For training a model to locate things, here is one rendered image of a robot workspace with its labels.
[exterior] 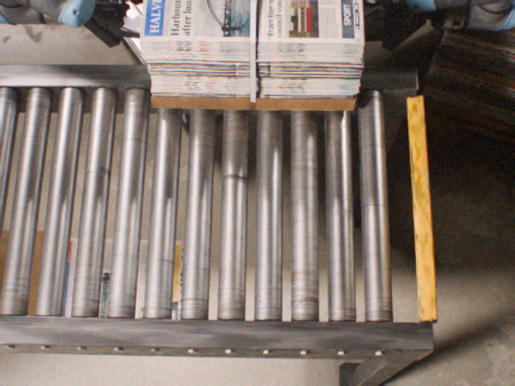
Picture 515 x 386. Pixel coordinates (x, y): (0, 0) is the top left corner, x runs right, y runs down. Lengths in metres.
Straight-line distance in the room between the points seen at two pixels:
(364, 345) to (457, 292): 0.92
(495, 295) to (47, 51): 1.58
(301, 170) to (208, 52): 0.29
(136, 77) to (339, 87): 0.40
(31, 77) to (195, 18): 0.42
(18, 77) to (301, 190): 0.60
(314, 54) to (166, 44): 0.24
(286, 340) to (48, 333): 0.41
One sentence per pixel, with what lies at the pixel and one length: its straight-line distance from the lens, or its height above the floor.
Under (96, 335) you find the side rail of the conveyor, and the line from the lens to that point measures 1.33.
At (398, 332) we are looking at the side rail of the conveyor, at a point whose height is 0.80.
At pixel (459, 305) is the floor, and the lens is 2.20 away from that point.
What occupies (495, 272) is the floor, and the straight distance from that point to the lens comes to 2.25.
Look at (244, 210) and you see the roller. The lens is 1.36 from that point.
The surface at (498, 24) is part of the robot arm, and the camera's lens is 1.59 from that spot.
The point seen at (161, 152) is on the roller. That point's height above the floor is 0.80.
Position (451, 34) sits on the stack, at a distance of 1.88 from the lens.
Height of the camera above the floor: 2.08
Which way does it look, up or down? 70 degrees down
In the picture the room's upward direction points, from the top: 1 degrees counter-clockwise
